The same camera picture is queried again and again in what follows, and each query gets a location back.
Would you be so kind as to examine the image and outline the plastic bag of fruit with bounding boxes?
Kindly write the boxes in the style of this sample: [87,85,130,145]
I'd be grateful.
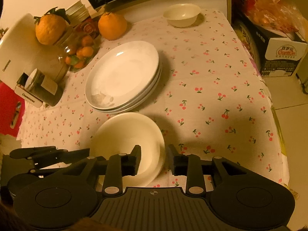
[246,0,307,40]

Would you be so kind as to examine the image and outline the glass jar with small oranges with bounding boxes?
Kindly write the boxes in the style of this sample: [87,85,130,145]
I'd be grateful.
[54,26,100,73]

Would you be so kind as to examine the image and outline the large white bowl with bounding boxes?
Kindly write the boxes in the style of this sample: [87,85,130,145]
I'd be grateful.
[89,112,166,187]

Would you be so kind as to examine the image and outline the white water bottle carton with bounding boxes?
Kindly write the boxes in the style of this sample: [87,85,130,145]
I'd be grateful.
[248,23,307,77]

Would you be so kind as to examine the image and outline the dark jar with paper label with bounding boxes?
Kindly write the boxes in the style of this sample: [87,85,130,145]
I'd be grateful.
[24,69,63,106]

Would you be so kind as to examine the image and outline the white plate with swirl pattern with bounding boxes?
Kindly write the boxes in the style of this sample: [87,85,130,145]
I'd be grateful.
[85,41,159,110]

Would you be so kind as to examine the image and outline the cherry print tablecloth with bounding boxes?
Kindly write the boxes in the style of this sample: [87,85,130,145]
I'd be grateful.
[17,9,289,185]

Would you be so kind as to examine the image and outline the large orange citrus on table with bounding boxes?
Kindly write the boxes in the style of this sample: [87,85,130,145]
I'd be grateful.
[98,12,127,41]

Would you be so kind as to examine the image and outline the white appliance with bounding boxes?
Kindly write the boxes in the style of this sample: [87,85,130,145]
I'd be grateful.
[1,14,68,90]

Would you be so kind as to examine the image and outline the large orange citrus on jar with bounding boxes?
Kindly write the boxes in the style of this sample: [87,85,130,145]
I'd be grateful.
[33,7,70,45]

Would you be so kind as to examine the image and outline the cream bowl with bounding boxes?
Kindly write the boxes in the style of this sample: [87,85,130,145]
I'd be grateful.
[163,4,201,28]

